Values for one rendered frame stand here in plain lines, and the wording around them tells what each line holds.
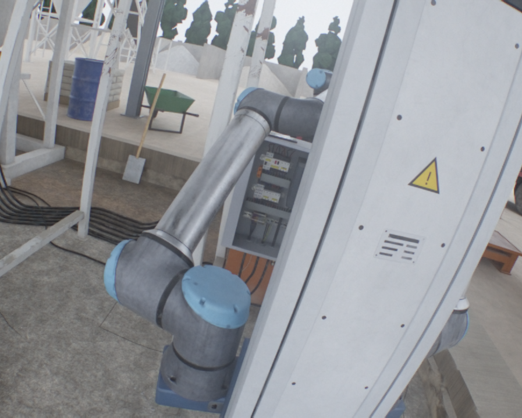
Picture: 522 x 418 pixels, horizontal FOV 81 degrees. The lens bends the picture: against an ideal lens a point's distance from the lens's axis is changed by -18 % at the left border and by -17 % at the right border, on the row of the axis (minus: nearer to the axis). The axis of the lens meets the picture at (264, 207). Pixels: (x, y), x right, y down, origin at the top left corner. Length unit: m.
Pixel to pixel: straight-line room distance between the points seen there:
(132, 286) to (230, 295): 0.22
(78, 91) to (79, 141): 1.04
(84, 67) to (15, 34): 3.73
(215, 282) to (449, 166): 0.50
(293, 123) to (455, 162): 0.59
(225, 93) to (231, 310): 0.89
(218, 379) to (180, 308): 0.19
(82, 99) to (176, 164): 2.01
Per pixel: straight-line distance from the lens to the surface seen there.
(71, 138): 4.91
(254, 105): 1.06
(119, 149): 4.56
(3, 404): 1.93
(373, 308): 0.63
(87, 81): 5.56
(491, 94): 0.59
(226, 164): 0.94
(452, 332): 1.06
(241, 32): 1.43
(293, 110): 1.05
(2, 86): 1.90
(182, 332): 0.78
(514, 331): 3.21
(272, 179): 1.87
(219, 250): 2.62
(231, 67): 1.40
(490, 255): 4.28
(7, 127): 4.02
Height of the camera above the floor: 1.53
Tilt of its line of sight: 20 degrees down
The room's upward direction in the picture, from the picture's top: 16 degrees clockwise
